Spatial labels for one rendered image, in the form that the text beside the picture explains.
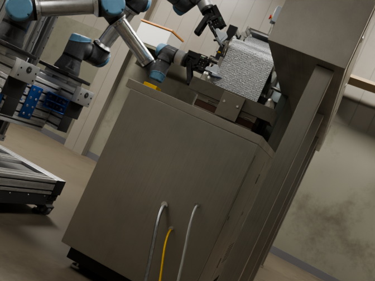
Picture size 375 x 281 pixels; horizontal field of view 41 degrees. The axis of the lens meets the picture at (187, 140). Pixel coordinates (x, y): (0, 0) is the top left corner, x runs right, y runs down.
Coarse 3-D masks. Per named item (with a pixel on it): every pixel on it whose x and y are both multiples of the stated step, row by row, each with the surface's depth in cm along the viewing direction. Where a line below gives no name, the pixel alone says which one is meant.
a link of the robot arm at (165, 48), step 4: (160, 44) 247; (164, 44) 247; (156, 48) 247; (160, 48) 246; (164, 48) 245; (168, 48) 245; (172, 48) 245; (176, 48) 246; (156, 52) 247; (160, 52) 246; (164, 52) 245; (168, 52) 245; (172, 52) 244; (160, 56) 246; (164, 56) 245; (168, 56) 245; (172, 56) 244; (168, 60) 246; (172, 60) 245
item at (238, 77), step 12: (228, 60) 241; (228, 72) 240; (240, 72) 239; (252, 72) 237; (264, 72) 236; (216, 84) 241; (228, 84) 240; (240, 84) 238; (252, 84) 237; (264, 84) 236; (252, 96) 236
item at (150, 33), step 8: (144, 24) 590; (152, 24) 585; (136, 32) 592; (144, 32) 588; (152, 32) 584; (160, 32) 580; (168, 32) 576; (144, 40) 586; (152, 40) 582; (160, 40) 578; (168, 40) 576; (176, 40) 593
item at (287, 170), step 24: (312, 72) 155; (312, 96) 154; (312, 120) 242; (288, 144) 155; (312, 144) 343; (288, 168) 154; (264, 192) 155; (288, 192) 241; (264, 216) 154; (240, 240) 155; (264, 240) 241; (240, 264) 154
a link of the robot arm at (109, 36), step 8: (128, 0) 278; (136, 0) 278; (144, 0) 281; (128, 8) 281; (136, 8) 282; (144, 8) 285; (128, 16) 284; (104, 32) 288; (112, 32) 287; (96, 40) 290; (104, 40) 288; (112, 40) 289; (96, 48) 288; (104, 48) 289; (96, 56) 289; (104, 56) 292; (96, 64) 293; (104, 64) 295
